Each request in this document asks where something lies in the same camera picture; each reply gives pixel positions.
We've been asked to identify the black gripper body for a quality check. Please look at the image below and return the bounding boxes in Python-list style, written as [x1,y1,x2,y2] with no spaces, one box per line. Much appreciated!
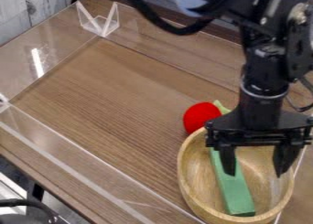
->
[206,92,313,150]

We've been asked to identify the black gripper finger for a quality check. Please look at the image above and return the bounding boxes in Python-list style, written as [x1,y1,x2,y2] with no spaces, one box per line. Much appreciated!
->
[272,142,302,177]
[219,146,235,176]

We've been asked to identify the green rectangular block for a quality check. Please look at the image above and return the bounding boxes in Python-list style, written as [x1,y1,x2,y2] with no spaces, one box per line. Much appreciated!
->
[208,149,255,217]

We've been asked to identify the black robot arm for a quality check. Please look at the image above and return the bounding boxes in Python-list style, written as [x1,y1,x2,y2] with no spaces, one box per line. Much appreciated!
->
[127,0,313,176]

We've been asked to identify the brown wooden bowl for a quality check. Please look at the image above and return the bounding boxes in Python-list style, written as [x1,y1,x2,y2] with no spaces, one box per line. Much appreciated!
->
[177,128,294,224]

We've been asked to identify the red plush strawberry toy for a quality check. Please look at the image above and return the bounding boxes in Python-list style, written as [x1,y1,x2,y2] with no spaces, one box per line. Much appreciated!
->
[182,100,231,134]

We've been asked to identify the black table leg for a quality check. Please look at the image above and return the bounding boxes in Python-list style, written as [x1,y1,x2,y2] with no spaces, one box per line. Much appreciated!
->
[26,182,44,202]

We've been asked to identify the black cable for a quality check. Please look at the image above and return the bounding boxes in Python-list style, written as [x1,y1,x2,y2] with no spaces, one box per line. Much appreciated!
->
[0,197,58,224]

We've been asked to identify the clear acrylic barrier wall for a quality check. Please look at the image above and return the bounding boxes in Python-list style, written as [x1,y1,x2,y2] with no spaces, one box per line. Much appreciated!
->
[0,94,204,224]

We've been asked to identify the clear acrylic corner bracket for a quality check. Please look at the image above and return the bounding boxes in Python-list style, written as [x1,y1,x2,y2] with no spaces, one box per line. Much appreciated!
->
[76,2,120,37]

